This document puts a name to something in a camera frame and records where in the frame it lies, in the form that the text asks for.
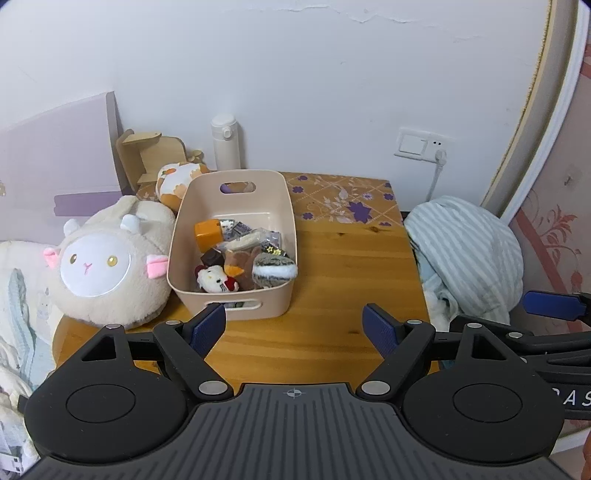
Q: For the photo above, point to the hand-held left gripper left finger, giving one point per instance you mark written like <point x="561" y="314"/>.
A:
<point x="210" y="325"/>

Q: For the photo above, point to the white thermos bottle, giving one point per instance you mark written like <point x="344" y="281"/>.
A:
<point x="225" y="143"/>

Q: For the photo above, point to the white curved frame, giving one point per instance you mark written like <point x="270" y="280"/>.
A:
<point x="549" y="101"/>

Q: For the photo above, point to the white printed bedding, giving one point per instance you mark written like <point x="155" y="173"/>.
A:
<point x="18" y="346"/>

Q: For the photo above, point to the beige plush piece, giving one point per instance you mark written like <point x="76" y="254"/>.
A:
<point x="244" y="241"/>

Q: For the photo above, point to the white and blue packet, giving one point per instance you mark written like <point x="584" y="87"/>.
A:
<point x="240" y="228"/>

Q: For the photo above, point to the dark brown toy block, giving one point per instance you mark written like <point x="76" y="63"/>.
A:
<point x="212" y="258"/>

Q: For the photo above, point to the small dark packet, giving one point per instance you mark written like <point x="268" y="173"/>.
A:
<point x="226" y="225"/>

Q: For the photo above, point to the small wooden stand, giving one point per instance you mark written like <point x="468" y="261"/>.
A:
<point x="152" y="152"/>

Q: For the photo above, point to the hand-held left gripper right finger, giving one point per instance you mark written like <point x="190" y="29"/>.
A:
<point x="376" y="325"/>

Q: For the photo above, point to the beige plastic basket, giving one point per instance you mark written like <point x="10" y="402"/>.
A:
<point x="277" y="198"/>

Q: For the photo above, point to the white wall socket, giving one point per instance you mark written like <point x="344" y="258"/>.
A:
<point x="415" y="145"/>

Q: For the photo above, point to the clear plastic packet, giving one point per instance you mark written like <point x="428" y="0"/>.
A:
<point x="271" y="237"/>

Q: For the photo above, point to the lilac panel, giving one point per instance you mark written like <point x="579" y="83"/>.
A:
<point x="60" y="152"/>

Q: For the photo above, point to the grey striped plush ball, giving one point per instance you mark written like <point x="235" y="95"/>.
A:
<point x="274" y="272"/>

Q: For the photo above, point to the brown plush toy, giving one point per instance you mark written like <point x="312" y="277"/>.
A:
<point x="242" y="270"/>

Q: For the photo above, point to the striped grey cloth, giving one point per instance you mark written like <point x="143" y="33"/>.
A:
<point x="466" y="249"/>

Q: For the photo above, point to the orange and white plush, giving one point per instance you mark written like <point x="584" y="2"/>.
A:
<point x="178" y="182"/>

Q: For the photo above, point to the dark star-printed packet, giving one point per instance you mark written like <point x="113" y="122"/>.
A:
<point x="273" y="250"/>

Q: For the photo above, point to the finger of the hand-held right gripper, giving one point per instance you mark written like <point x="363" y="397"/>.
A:
<point x="554" y="342"/>
<point x="554" y="305"/>

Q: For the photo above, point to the orange toy block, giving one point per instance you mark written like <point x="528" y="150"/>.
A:
<point x="208" y="233"/>

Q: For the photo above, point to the large cream sheep plush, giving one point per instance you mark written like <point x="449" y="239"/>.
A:
<point x="106" y="267"/>

